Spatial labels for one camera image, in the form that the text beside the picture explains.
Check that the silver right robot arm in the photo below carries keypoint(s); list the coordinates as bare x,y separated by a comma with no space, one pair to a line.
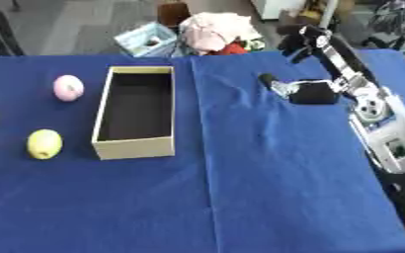
388,131

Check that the tan cardboard box black inside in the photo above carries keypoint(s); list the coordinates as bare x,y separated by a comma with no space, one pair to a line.
135,108

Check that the red cloth item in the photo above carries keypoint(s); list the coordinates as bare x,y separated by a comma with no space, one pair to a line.
230,49

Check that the pink cloth pile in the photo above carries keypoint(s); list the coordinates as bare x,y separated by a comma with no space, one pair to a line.
217,29

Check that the light blue basket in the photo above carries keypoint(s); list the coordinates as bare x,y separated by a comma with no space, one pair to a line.
145,39

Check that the brown chair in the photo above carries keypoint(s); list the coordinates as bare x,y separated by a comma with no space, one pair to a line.
173,13

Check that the pink toy peach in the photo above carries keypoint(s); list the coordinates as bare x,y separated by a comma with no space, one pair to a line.
68,88

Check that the yellow-green toy fruit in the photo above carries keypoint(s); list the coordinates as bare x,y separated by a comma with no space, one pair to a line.
44,144

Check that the black and white bag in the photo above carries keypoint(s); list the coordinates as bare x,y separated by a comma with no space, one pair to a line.
397,18

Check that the black tripod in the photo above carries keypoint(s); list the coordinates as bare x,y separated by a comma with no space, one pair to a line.
1,31

